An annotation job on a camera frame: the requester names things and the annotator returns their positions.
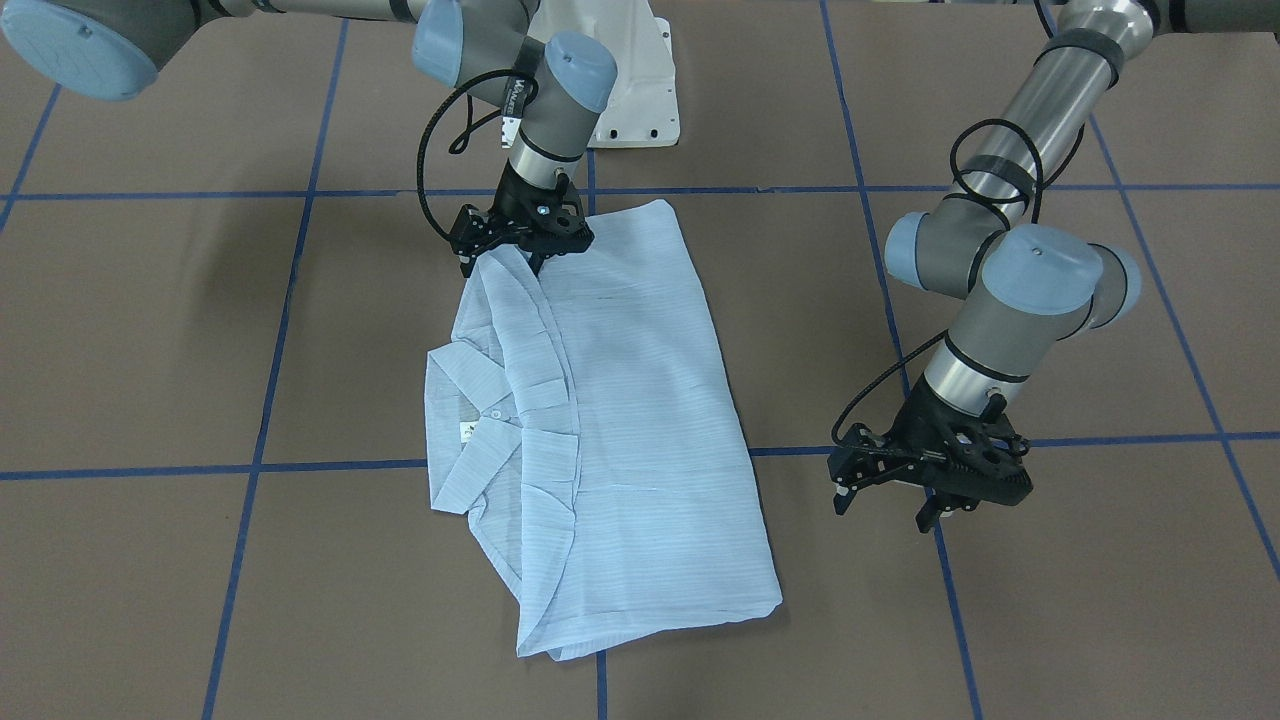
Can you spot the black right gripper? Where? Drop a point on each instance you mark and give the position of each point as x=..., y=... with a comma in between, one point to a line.
x=506, y=204

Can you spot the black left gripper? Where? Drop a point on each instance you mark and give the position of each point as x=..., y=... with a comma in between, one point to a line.
x=908, y=423

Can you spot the light blue button-up shirt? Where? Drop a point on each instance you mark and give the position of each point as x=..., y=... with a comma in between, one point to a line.
x=581, y=420

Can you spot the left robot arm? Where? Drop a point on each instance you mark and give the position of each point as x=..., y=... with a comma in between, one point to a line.
x=1024, y=285

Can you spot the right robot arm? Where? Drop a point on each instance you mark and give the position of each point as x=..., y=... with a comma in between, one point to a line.
x=483, y=103

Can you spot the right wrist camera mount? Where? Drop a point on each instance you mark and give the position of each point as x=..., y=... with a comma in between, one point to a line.
x=475, y=232

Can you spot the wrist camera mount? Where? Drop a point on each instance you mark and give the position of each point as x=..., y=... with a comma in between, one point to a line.
x=475, y=232
x=863, y=459

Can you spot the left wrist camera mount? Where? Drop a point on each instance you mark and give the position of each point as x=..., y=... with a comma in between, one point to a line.
x=863, y=459

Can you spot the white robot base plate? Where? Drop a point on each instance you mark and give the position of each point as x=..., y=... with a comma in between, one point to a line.
x=643, y=110

